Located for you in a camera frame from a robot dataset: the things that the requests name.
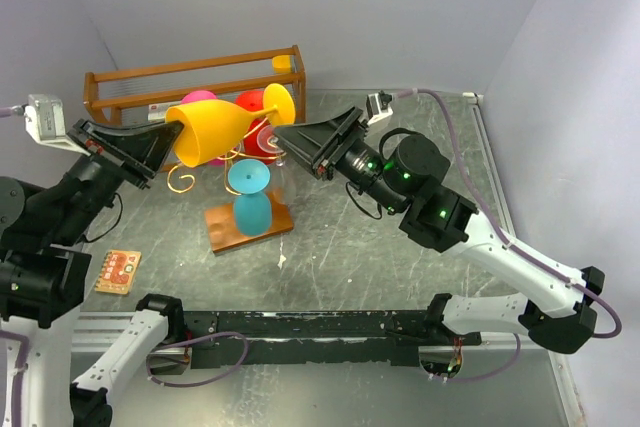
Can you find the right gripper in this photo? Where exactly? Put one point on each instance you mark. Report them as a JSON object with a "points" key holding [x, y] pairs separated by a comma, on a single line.
{"points": [[321, 143]]}

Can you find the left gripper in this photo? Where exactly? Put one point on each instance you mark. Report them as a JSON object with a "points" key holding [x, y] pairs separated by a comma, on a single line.
{"points": [[129, 151]]}

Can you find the clear flute glass two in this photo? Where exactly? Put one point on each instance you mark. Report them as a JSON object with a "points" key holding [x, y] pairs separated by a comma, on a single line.
{"points": [[267, 139]]}

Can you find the clear flute glass one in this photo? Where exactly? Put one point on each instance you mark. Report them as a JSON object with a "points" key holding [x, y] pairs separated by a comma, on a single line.
{"points": [[283, 185]]}

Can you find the yellow plastic wine glass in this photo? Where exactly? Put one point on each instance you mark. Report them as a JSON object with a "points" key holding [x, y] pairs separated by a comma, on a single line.
{"points": [[212, 128]]}

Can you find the pink plastic wine glass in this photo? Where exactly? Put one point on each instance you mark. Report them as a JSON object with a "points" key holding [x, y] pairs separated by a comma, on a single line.
{"points": [[200, 95]]}

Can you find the red plastic wine glass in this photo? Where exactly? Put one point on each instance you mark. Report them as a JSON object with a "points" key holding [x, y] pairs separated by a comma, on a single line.
{"points": [[253, 101]]}

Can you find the blue plastic wine glass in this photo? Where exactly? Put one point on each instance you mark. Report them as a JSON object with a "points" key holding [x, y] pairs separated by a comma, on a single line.
{"points": [[252, 208]]}

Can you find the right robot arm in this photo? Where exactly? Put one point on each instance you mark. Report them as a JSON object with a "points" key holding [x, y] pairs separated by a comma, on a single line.
{"points": [[552, 304]]}

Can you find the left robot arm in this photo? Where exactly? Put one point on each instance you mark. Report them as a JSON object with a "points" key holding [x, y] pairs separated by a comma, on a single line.
{"points": [[43, 279]]}

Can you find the orange wooden shelf rack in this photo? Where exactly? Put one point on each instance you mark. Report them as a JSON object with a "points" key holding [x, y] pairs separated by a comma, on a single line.
{"points": [[108, 94]]}

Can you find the white red box on shelf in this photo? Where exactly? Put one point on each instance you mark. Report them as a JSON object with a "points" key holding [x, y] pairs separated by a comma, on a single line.
{"points": [[157, 111]]}

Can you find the yellow block on shelf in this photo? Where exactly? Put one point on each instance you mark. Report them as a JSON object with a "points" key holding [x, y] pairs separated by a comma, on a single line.
{"points": [[283, 64]]}

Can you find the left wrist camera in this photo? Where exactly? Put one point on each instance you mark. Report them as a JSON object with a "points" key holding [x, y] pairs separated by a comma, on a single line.
{"points": [[44, 122]]}

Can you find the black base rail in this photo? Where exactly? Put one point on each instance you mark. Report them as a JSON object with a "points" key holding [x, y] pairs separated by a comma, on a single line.
{"points": [[396, 337]]}

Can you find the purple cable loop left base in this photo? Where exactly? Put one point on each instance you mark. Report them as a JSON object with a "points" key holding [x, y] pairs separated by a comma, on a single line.
{"points": [[222, 371]]}

